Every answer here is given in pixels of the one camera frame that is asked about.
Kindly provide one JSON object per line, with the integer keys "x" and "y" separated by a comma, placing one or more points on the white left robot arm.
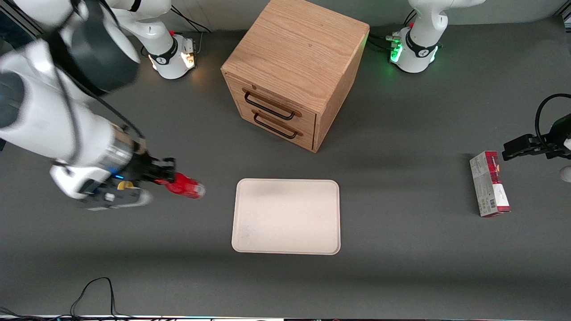
{"x": 421, "y": 40}

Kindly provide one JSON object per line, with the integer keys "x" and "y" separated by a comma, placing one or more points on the beige rectangular tray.
{"x": 286, "y": 216}

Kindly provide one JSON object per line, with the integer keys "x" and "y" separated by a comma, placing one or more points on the grey and red carton box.
{"x": 488, "y": 185}

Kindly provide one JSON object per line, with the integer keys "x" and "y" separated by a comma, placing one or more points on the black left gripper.
{"x": 556, "y": 138}

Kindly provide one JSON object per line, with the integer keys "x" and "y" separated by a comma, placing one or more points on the red coke bottle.
{"x": 185, "y": 186}

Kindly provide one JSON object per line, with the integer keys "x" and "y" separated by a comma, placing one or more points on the yellow lemon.
{"x": 125, "y": 185}

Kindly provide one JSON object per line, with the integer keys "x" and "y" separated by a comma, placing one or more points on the aluminium frame profile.
{"x": 18, "y": 24}

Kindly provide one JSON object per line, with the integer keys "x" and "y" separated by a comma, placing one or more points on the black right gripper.
{"x": 142, "y": 169}

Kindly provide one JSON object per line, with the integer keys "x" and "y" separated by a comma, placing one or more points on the wooden two-drawer cabinet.
{"x": 294, "y": 58}

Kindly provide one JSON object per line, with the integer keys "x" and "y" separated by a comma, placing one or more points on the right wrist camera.
{"x": 113, "y": 198}

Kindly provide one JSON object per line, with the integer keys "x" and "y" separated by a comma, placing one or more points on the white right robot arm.
{"x": 53, "y": 111}

